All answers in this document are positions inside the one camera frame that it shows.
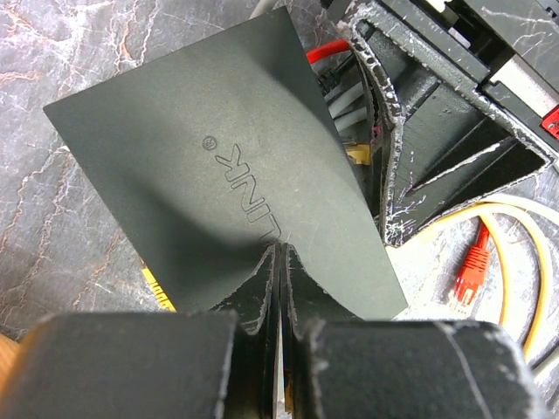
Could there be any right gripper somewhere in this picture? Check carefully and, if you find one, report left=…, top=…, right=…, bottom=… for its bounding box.
left=318, top=0, right=559, bottom=248

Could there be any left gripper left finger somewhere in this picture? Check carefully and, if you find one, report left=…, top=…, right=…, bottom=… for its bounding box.
left=1, top=246, right=280, bottom=418

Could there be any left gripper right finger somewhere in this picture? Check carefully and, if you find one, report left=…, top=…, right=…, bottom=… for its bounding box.
left=280, top=244, right=550, bottom=418

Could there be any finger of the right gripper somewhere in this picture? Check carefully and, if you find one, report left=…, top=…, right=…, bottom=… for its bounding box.
left=336, top=18, right=402, bottom=227

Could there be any black network switch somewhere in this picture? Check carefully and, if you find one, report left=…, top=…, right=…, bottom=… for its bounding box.
left=44, top=8, right=407, bottom=319

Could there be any orange Mickey Mouse shirt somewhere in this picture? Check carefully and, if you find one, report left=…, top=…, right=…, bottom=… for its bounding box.
left=0, top=333, right=20, bottom=383

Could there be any red ethernet cable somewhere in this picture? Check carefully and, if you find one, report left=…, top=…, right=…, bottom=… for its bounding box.
left=453, top=213, right=492, bottom=308

